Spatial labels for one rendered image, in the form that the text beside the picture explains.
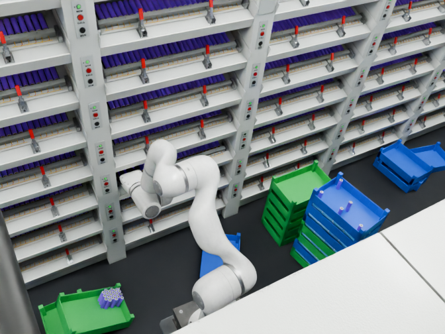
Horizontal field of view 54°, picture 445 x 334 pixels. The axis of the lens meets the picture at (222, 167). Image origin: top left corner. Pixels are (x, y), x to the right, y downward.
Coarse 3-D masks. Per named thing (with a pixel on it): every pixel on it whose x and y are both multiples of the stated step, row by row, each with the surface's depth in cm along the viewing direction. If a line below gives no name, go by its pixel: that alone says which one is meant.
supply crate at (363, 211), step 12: (336, 180) 216; (312, 192) 206; (324, 192) 214; (336, 192) 214; (348, 192) 215; (360, 192) 209; (324, 204) 203; (336, 204) 209; (360, 204) 210; (372, 204) 206; (336, 216) 199; (348, 216) 204; (360, 216) 205; (372, 216) 206; (384, 216) 200; (348, 228) 196; (372, 228) 197
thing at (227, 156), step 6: (222, 144) 222; (228, 144) 220; (228, 150) 222; (210, 156) 218; (216, 156) 219; (222, 156) 220; (228, 156) 221; (216, 162) 218; (222, 162) 220; (228, 162) 224; (120, 186) 200; (120, 192) 198; (126, 192) 199; (120, 198) 199
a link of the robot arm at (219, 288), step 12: (204, 276) 143; (216, 276) 142; (228, 276) 142; (204, 288) 139; (216, 288) 139; (228, 288) 140; (240, 288) 143; (204, 300) 138; (216, 300) 138; (228, 300) 141; (204, 312) 156
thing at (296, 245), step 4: (296, 240) 234; (296, 244) 235; (300, 244) 240; (296, 248) 237; (300, 248) 234; (304, 248) 238; (300, 252) 236; (304, 252) 233; (308, 252) 230; (304, 256) 234; (308, 256) 231; (312, 256) 229; (308, 260) 233; (312, 260) 230; (316, 260) 227
